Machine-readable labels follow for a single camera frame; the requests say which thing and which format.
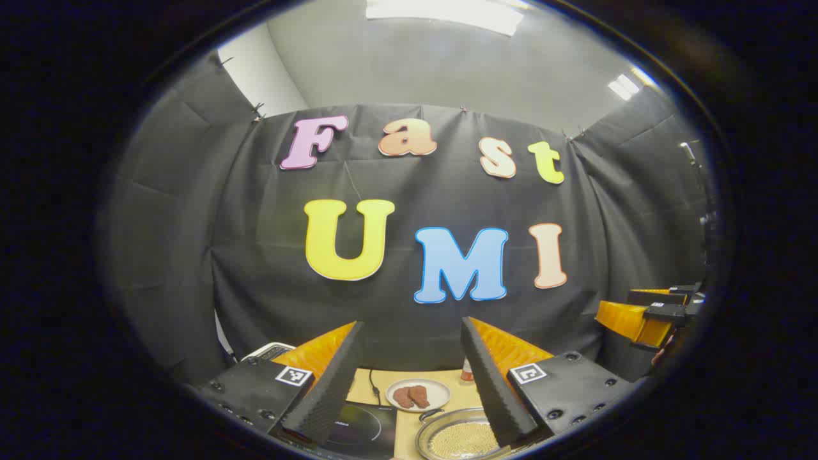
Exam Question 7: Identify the steel pot with black handle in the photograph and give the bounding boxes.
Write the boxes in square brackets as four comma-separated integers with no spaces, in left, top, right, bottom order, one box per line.
[415,407,513,460]

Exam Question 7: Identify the white oval plate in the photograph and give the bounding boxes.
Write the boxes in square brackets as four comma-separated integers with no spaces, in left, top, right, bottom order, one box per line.
[385,378,451,413]

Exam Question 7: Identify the large ceiling light panel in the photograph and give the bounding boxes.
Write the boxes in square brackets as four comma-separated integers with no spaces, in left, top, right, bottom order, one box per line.
[366,0,526,36]

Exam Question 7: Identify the metal stand pole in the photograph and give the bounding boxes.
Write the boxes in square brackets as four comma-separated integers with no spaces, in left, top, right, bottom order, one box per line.
[680,142,711,243]

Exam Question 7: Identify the black induction cooktop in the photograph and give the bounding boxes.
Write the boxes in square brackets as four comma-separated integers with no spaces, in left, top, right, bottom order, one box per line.
[325,399,398,458]

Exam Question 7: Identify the soybeans in pot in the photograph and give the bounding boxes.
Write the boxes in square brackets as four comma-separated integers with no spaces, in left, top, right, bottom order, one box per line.
[427,422,500,458]

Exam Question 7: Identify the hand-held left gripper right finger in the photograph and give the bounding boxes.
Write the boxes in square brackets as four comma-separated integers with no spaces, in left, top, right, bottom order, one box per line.
[461,316,640,448]

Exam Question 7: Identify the small ceiling light panel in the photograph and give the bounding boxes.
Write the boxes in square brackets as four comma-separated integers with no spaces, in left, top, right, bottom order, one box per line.
[607,67,659,101]

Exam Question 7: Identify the red meat slices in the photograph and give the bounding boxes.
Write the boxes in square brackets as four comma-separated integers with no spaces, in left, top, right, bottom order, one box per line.
[393,385,431,410]

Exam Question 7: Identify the white toaster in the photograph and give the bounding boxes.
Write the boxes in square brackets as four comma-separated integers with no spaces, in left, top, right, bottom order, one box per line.
[240,342,297,365]

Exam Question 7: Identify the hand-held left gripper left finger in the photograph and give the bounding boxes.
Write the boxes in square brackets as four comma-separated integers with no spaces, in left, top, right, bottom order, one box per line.
[198,321,366,446]

